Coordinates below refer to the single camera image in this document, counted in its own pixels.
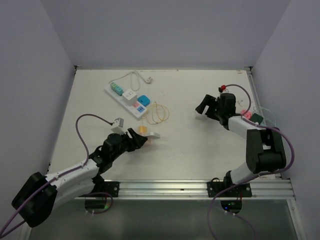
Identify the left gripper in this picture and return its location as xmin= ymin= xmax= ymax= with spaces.
xmin=110 ymin=127 xmax=147 ymax=161

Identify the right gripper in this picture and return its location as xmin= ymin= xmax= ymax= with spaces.
xmin=195 ymin=94 xmax=224 ymax=122

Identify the yellow charger plug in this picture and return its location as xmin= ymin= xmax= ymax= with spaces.
xmin=138 ymin=125 xmax=148 ymax=136

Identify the white rectangular charger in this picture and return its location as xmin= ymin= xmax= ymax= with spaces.
xmin=194 ymin=105 xmax=209 ymax=120

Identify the pink cube socket adapter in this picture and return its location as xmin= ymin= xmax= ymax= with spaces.
xmin=240 ymin=109 xmax=253 ymax=120

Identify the dark green charger plug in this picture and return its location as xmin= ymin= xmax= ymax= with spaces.
xmin=250 ymin=113 xmax=264 ymax=125

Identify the beige cube socket adapter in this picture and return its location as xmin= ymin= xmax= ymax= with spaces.
xmin=143 ymin=137 xmax=152 ymax=147

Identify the white round travel adapter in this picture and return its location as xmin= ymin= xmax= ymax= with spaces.
xmin=146 ymin=131 xmax=161 ymax=140

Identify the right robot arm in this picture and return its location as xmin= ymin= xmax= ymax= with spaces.
xmin=195 ymin=93 xmax=287 ymax=197

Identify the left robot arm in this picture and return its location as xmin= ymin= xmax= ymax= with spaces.
xmin=11 ymin=128 xmax=148 ymax=228

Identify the blue charger plug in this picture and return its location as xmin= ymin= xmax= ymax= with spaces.
xmin=137 ymin=95 xmax=151 ymax=107

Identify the white cube socket adapter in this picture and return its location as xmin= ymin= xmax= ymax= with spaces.
xmin=122 ymin=88 xmax=138 ymax=106

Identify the teal charger plug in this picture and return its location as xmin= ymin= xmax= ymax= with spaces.
xmin=115 ymin=86 xmax=124 ymax=96

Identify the white power strip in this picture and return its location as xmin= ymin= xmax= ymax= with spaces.
xmin=104 ymin=82 xmax=147 ymax=120

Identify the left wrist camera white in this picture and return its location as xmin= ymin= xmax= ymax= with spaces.
xmin=111 ymin=117 xmax=125 ymax=135

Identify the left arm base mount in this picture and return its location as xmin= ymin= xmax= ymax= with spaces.
xmin=94 ymin=181 xmax=120 ymax=198

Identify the white power strip cable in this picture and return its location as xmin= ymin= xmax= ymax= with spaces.
xmin=109 ymin=71 xmax=155 ymax=92

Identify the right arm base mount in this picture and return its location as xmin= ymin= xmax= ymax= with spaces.
xmin=206 ymin=177 xmax=253 ymax=198

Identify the aluminium rail frame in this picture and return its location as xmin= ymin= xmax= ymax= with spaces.
xmin=20 ymin=177 xmax=307 ymax=240

